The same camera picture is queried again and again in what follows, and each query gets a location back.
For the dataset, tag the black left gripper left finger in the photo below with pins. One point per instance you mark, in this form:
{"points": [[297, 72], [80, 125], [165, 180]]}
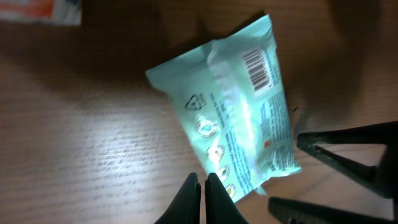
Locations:
{"points": [[185, 207]]}

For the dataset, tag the mint green wipes pack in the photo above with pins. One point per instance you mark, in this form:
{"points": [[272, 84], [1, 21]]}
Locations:
{"points": [[230, 100]]}

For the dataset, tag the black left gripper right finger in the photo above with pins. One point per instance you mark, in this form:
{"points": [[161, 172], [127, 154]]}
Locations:
{"points": [[220, 209]]}

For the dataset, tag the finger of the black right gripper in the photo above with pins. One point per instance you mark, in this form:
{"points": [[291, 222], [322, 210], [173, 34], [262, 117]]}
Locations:
{"points": [[297, 212], [339, 149]]}

